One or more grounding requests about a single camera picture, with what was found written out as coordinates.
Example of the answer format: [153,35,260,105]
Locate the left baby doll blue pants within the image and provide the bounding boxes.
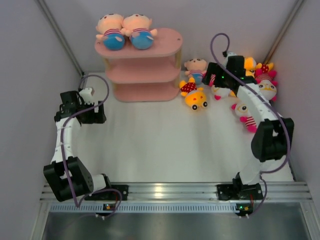
[95,13,125,51]

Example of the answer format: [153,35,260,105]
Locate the aluminium mounting rail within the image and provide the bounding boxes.
[39,181,313,201]

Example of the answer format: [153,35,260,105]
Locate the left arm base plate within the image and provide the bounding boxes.
[84,184,129,202]

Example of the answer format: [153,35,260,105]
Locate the white plush yellow glasses front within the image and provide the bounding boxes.
[231,101,257,133]

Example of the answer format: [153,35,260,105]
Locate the yellow plush red dotted dress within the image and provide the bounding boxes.
[179,77,208,111]

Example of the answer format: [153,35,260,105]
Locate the pink three-tier shelf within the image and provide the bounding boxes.
[94,28,183,102]

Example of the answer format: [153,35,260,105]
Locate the white plush yellow glasses right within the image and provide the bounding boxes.
[255,69,278,102]

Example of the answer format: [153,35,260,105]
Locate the small baby doll on table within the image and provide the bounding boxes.
[184,58,207,85]

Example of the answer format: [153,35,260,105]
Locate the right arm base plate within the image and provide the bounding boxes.
[217,183,263,201]

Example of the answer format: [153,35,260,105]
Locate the right baby doll blue pants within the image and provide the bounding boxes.
[121,13,158,50]

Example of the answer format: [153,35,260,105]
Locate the baby doll blue pants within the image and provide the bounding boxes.
[121,13,158,50]
[95,13,125,51]

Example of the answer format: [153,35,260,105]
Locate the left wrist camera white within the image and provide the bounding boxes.
[79,87,95,105]

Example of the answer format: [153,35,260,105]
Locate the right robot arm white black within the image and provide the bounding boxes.
[202,51,294,201]

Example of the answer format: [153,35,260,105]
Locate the perforated cable duct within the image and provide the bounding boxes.
[50,202,252,214]

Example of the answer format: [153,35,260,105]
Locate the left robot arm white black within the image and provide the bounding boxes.
[43,87,113,202]

